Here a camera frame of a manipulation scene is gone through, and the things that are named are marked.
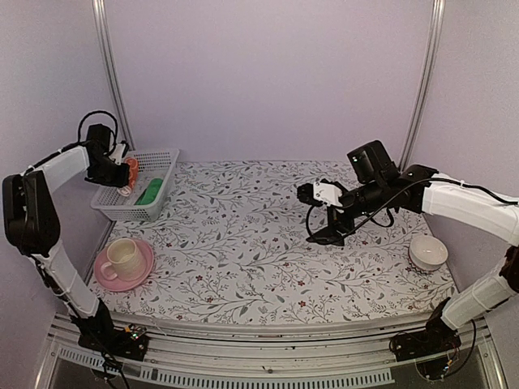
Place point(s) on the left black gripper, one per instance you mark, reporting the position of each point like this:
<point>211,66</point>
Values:
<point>121,180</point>

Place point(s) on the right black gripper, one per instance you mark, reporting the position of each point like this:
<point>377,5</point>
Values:
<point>330,235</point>

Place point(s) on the orange rabbit pattern towel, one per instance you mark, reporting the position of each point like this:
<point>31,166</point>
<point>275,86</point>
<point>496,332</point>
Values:
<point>132,178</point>

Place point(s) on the green microfiber towel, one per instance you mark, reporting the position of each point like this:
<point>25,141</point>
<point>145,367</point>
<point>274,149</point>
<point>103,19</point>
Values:
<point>150,193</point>

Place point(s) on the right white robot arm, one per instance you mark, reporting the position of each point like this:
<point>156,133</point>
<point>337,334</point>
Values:
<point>478,207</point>

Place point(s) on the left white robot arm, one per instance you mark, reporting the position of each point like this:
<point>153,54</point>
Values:
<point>31,222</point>

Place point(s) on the white plastic mesh basket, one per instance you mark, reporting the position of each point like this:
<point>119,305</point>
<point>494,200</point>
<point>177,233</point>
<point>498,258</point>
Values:
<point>154,163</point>

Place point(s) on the white ceramic bowl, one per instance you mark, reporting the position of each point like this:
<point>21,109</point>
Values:
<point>427,253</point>

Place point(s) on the cream ribbed mug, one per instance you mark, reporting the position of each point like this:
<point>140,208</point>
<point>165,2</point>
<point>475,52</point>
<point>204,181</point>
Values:
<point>125,261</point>

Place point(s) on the pink saucer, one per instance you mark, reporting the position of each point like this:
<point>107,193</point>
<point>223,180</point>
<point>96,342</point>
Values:
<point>119,285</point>

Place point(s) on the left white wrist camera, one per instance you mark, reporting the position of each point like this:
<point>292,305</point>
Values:
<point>120,151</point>

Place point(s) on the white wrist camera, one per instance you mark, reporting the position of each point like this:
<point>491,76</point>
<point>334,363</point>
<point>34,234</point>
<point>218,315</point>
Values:
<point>322,193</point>
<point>120,151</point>

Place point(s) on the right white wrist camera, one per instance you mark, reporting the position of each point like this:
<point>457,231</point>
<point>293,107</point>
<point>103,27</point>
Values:
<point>322,193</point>

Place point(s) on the left aluminium frame post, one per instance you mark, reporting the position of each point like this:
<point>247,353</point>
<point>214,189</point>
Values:
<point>107,54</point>

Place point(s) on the aluminium frame post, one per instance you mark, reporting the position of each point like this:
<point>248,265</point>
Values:
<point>432,47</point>
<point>107,54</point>

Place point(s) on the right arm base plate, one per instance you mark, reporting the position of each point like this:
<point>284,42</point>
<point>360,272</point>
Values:
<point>411,345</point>

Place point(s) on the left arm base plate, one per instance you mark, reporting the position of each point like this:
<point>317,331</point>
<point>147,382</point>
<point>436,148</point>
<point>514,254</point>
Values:
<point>115,343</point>

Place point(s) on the right aluminium frame post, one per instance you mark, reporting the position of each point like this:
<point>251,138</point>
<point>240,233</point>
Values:
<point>432,47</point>

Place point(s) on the aluminium front rail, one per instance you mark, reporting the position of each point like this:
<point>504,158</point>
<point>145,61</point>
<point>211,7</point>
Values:
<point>201,355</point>

